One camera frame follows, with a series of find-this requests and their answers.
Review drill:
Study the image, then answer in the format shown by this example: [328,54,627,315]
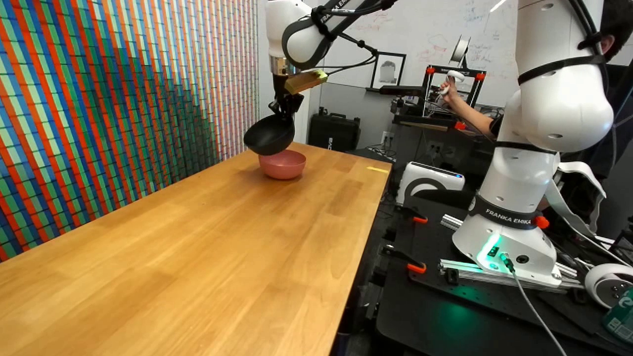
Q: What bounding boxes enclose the white and grey box device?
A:
[393,161,467,211]

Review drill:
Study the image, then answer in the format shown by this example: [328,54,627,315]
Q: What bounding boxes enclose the black and orange printer frame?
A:
[419,64,488,122]

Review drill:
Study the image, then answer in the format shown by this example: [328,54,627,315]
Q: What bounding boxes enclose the person's hand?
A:
[441,78,463,106]

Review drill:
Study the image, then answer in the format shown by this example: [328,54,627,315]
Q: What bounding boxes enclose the orange and black clamp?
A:
[384,244,429,280]
[395,205,431,228]

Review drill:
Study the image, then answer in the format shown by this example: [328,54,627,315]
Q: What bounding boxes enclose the person's forearm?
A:
[453,98,504,141]

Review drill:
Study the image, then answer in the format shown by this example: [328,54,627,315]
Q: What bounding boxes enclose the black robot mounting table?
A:
[368,191,633,356]

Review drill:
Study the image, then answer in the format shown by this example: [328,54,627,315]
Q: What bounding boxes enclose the black hard case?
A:
[306,108,362,153]

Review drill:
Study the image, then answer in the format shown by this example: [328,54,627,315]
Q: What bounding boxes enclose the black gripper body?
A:
[275,90,306,118]

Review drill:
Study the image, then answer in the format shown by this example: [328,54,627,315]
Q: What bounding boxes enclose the peach bowl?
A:
[257,149,308,183]

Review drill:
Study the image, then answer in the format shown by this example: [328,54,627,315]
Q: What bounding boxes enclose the yellowish wrist camera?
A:
[283,68,330,98]

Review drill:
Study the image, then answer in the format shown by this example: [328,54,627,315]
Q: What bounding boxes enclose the black bowl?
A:
[241,114,297,159]

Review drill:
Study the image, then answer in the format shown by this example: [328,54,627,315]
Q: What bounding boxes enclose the framed portrait picture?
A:
[370,50,407,92]

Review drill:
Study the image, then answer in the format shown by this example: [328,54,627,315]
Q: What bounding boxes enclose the white base cable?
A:
[502,258,569,356]

